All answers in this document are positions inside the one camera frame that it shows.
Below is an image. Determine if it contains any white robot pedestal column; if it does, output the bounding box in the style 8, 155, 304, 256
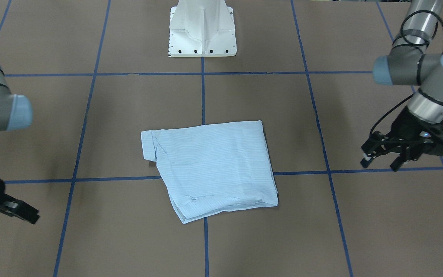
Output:
168, 0, 237, 57

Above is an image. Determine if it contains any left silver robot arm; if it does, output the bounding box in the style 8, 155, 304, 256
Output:
360, 0, 443, 171

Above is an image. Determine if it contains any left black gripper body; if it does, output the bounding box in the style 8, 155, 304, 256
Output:
386, 107, 443, 161

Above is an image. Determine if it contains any light blue button-up shirt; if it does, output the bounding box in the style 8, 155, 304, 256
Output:
140, 120, 278, 224

